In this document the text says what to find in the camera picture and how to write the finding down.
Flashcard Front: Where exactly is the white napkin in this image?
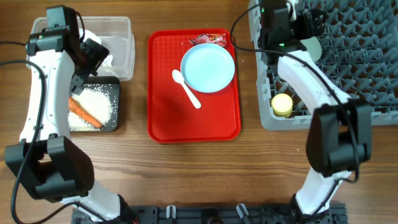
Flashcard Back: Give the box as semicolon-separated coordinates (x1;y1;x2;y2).
79;28;113;67

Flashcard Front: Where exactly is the green bowl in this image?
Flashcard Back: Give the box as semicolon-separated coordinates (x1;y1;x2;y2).
300;37;322;62

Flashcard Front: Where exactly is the white rice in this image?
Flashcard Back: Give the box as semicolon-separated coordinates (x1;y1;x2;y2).
67;85;119;131

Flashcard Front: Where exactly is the orange carrot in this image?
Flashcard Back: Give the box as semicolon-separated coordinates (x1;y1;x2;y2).
68;97;103;129

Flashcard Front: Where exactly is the yellow cup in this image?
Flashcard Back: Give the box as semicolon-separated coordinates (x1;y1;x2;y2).
271;93;293;118

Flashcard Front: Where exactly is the white spoon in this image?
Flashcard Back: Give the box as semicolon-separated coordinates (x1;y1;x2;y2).
172;70;201;109

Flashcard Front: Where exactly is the red candy wrapper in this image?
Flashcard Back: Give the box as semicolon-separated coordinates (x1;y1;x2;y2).
190;34;227;47

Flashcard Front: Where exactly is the light blue plate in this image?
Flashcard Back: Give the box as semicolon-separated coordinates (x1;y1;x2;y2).
180;44;235;93

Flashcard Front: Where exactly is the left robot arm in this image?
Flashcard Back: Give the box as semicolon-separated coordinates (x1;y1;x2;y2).
4;25;139;223

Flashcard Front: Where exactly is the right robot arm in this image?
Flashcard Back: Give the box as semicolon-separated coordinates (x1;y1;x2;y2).
258;1;372;223

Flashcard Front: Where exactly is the grey dishwasher rack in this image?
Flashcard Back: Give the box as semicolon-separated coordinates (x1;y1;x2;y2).
256;0;397;130

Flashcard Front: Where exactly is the clear plastic bin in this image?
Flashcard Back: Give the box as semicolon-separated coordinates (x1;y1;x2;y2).
25;16;136;82

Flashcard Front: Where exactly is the black tray bin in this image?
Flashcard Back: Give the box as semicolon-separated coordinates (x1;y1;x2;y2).
67;76;121;133

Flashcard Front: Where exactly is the red serving tray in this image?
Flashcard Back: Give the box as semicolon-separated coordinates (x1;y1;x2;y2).
147;28;241;143

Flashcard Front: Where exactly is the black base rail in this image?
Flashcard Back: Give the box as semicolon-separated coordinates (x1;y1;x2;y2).
71;203;346;224

